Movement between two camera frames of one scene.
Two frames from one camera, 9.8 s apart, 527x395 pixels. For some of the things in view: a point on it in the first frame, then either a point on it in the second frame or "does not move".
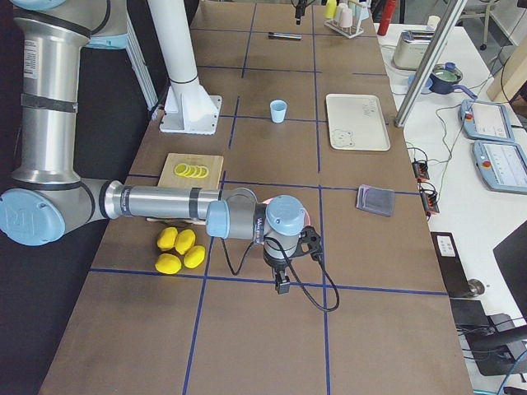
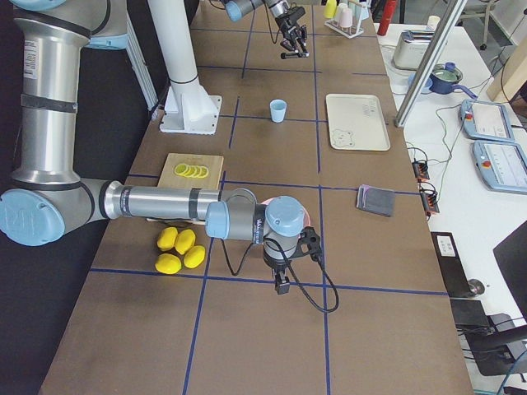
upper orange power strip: (421, 169) does not move
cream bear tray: (356, 123) does not move
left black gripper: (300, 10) → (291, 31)
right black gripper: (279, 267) does not move
